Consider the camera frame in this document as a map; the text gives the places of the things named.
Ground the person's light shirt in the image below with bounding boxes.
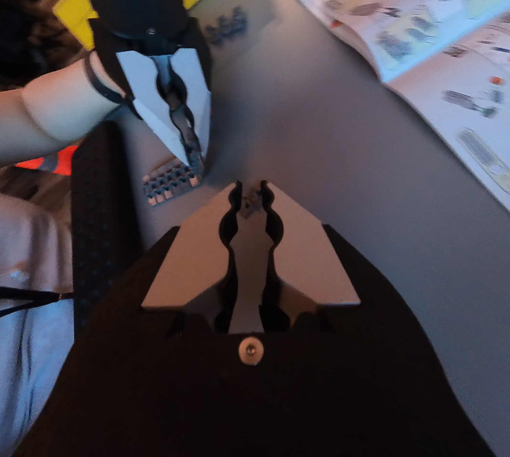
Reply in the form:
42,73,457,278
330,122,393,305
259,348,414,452
0,194,76,457

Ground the black toy track chain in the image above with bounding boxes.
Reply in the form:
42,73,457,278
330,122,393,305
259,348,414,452
143,134,208,207

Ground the orange object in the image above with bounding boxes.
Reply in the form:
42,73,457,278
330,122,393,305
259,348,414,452
14,144,80,176

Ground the small black track link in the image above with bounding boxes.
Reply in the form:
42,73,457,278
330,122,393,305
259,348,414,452
240,188,264,220

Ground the black perforated panel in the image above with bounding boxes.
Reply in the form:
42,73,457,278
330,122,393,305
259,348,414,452
71,120,144,330

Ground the open instruction booklet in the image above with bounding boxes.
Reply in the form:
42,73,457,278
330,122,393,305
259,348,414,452
290,0,510,212

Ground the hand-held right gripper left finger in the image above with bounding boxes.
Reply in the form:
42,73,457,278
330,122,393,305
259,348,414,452
141,181,244,332

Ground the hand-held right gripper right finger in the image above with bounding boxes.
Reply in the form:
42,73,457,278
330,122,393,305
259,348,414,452
259,180,362,332

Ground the black lanyard strap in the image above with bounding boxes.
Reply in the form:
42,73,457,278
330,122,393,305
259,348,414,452
0,287,74,318

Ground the grey desk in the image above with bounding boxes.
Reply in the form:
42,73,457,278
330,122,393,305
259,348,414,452
113,0,510,454

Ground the black bulky object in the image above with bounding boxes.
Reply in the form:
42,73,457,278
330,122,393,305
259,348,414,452
0,0,94,87

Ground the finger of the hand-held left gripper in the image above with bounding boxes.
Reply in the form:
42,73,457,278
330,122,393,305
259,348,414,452
116,52,196,167
169,48,212,171

